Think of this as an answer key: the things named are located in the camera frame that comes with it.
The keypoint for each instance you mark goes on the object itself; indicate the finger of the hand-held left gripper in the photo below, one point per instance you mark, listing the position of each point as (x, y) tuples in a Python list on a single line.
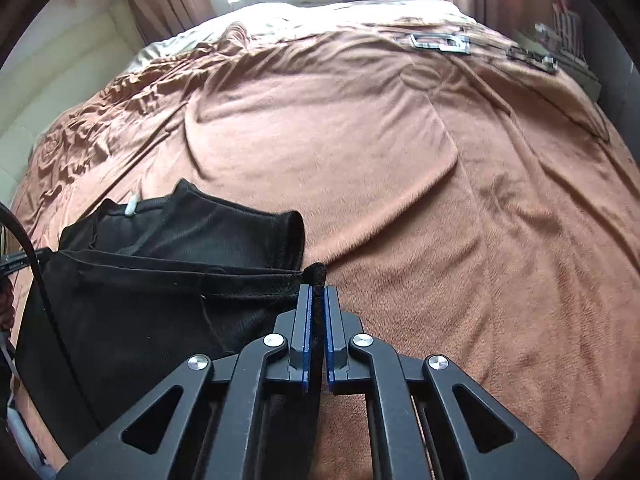
[(22, 261)]

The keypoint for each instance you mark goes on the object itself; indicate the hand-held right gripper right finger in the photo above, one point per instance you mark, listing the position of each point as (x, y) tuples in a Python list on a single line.
[(331, 330)]

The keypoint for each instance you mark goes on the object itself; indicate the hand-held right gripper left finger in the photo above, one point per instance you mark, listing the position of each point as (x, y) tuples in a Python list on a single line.
[(306, 330)]

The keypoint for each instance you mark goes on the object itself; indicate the black shorts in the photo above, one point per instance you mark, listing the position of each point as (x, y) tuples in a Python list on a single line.
[(150, 310)]

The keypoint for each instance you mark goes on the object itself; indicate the brown fleece blanket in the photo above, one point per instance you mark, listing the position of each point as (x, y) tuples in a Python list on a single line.
[(400, 210)]

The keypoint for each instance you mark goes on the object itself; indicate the cream padded headboard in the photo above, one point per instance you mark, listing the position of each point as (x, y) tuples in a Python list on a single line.
[(60, 70)]

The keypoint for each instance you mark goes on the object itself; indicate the cream bed sheet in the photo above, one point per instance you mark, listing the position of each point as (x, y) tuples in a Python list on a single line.
[(280, 17)]

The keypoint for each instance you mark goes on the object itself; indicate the cluttered bedside table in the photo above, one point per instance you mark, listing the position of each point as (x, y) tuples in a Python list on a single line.
[(565, 45)]

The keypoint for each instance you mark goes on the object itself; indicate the grey metal frame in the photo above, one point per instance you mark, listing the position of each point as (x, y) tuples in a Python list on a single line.
[(440, 44)]

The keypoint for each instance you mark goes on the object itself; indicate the dark metal frame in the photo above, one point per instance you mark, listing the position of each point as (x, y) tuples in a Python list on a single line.
[(532, 59)]

